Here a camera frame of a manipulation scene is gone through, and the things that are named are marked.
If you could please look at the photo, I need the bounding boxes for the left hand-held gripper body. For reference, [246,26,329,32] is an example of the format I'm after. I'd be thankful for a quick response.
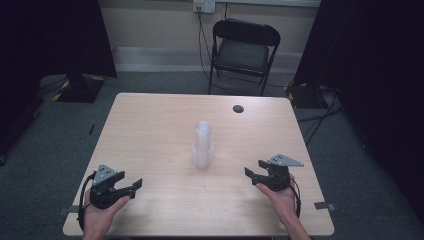
[89,163,132,210]

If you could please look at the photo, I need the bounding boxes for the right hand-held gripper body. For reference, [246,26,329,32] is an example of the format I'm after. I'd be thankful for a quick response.
[261,153,305,193]

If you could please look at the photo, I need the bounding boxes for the stack of clear plastic cups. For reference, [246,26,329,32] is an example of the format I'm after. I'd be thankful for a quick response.
[191,120,215,170]

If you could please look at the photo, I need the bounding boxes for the person's left hand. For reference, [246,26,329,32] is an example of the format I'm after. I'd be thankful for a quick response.
[82,189,132,232]

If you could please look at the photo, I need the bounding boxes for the person's right hand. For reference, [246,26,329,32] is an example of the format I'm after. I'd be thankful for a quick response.
[255,173,298,225]

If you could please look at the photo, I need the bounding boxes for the grey tape strip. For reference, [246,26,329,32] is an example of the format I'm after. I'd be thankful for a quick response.
[57,205,81,216]
[313,201,337,212]

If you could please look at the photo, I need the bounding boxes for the black stand base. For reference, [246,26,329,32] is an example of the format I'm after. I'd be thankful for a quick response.
[52,73,107,104]
[285,82,331,110]

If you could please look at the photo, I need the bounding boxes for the black folding chair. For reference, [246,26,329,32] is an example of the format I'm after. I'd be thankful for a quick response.
[207,18,282,97]

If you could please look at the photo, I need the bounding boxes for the dark curtain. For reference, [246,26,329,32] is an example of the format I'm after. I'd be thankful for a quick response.
[292,0,424,226]
[0,0,118,161]

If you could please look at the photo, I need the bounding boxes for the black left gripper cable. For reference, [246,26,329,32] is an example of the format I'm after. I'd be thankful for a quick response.
[77,171,98,233]

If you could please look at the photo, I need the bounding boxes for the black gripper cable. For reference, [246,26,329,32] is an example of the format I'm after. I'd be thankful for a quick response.
[288,177,303,220]
[77,171,98,233]

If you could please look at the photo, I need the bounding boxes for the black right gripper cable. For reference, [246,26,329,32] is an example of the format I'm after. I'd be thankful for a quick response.
[288,177,303,220]

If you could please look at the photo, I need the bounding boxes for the black floor cables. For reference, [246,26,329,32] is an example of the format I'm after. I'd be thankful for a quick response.
[295,87,345,148]

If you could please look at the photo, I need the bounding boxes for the black wall cable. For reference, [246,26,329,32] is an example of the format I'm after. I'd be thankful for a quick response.
[197,6,214,83]

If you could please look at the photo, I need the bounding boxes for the white wall outlet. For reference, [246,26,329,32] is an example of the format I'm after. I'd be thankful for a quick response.
[192,0,217,15]

